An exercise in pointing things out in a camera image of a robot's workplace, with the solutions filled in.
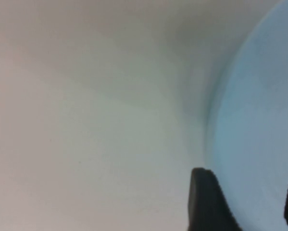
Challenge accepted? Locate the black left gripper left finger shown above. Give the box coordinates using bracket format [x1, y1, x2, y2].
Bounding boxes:
[187, 167, 243, 231]

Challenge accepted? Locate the light blue round plate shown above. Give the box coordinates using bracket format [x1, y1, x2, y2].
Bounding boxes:
[206, 0, 288, 231]

